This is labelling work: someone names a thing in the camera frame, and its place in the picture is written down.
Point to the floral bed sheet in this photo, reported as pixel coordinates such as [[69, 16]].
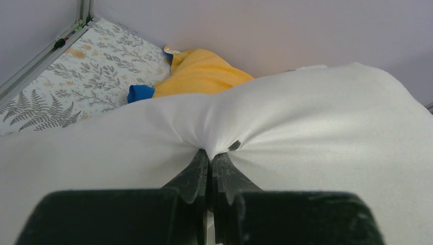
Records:
[[90, 77]]

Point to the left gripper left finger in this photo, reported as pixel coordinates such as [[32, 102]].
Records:
[[176, 213]]

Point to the orange printed pillow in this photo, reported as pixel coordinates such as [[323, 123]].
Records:
[[199, 71]]

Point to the white pillow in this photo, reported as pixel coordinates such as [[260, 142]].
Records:
[[350, 128]]

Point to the blue pillow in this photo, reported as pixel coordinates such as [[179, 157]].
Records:
[[139, 92]]

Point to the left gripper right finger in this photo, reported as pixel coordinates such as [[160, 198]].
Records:
[[246, 214]]

